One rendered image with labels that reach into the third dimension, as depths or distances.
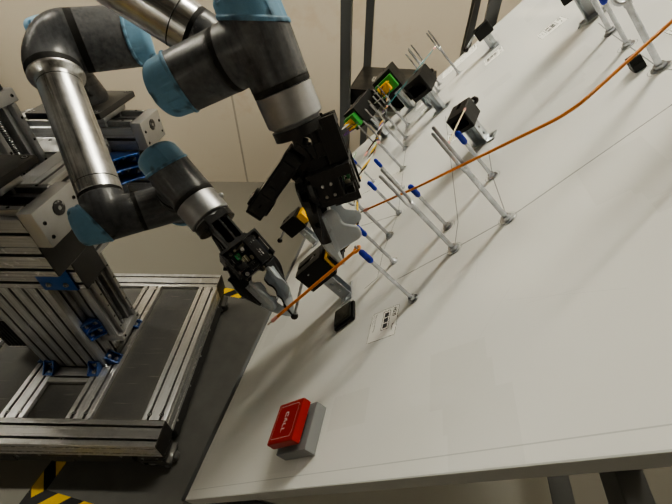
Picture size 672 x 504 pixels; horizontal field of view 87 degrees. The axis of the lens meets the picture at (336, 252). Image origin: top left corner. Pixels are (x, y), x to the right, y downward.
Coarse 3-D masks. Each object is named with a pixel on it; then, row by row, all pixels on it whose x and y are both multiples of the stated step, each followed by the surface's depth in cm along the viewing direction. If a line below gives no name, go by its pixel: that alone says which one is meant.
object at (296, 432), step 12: (288, 408) 43; (300, 408) 41; (276, 420) 43; (288, 420) 41; (300, 420) 40; (276, 432) 41; (288, 432) 40; (300, 432) 39; (276, 444) 40; (288, 444) 39
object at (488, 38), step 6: (480, 24) 88; (486, 24) 86; (474, 30) 89; (480, 30) 87; (486, 30) 87; (492, 30) 87; (474, 36) 89; (480, 36) 88; (486, 36) 88; (492, 36) 88; (486, 42) 89; (492, 42) 90; (498, 42) 89; (468, 48) 91; (492, 48) 89
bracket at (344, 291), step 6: (336, 276) 59; (330, 282) 58; (336, 282) 58; (342, 282) 60; (330, 288) 58; (336, 288) 58; (342, 288) 58; (348, 288) 60; (336, 294) 59; (342, 294) 59; (348, 294) 58; (342, 300) 59
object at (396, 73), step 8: (392, 64) 107; (384, 72) 104; (392, 72) 103; (400, 72) 109; (376, 80) 106; (400, 80) 105; (400, 88) 110; (400, 96) 112; (408, 104) 113; (416, 104) 110; (408, 112) 112
